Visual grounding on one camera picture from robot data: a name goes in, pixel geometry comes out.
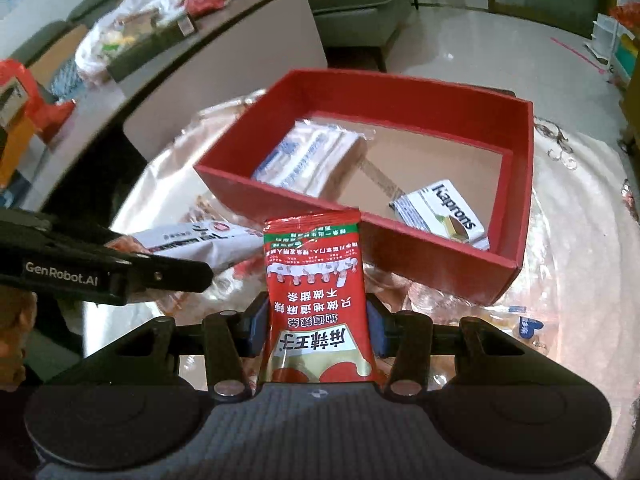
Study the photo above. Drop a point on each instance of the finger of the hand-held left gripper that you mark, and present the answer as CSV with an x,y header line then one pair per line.
x,y
165,274

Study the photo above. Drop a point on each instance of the red snack packet white figures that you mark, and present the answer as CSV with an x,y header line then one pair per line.
x,y
315,305

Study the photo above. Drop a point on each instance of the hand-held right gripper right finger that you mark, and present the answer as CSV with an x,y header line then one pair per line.
x,y
375,329

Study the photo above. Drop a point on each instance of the white shelf unit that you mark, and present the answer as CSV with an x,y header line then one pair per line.
x,y
612,45

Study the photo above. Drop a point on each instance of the checked cloth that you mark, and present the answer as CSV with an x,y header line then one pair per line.
x,y
67,85

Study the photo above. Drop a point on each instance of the dark green box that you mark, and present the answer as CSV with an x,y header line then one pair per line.
x,y
150,47

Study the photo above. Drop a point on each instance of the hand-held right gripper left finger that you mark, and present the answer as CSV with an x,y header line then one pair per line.
x,y
258,324

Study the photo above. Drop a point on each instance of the white plastic bag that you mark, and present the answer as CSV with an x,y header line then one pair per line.
x,y
135,15

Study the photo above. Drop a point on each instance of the orange-red plastic bag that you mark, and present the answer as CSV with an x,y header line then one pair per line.
x,y
35,95

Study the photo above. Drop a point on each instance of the beige coffee table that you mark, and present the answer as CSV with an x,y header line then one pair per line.
x,y
235,70

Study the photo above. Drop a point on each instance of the clear bread packet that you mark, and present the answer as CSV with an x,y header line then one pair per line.
x,y
312,155

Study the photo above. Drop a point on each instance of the brown cardboard box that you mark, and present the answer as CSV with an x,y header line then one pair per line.
x,y
55,55

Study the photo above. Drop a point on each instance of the red cardboard box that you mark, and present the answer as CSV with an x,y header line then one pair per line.
x,y
450,125

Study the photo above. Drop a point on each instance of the white wafer packet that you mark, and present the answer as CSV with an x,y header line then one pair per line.
x,y
442,212

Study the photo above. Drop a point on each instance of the long white snack packet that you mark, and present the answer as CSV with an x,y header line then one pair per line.
x,y
200,240

